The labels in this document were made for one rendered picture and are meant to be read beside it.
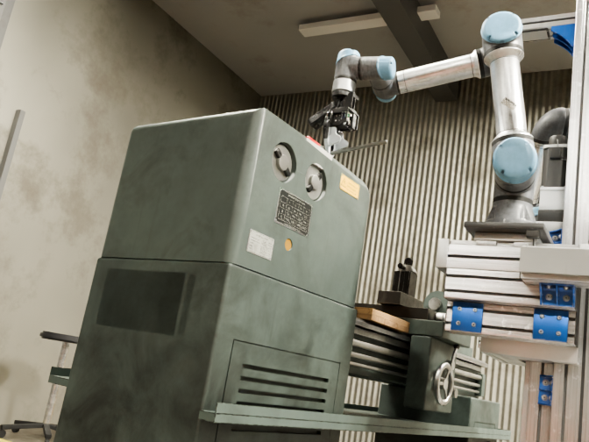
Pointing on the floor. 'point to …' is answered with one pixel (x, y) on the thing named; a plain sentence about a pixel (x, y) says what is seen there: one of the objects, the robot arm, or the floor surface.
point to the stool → (50, 391)
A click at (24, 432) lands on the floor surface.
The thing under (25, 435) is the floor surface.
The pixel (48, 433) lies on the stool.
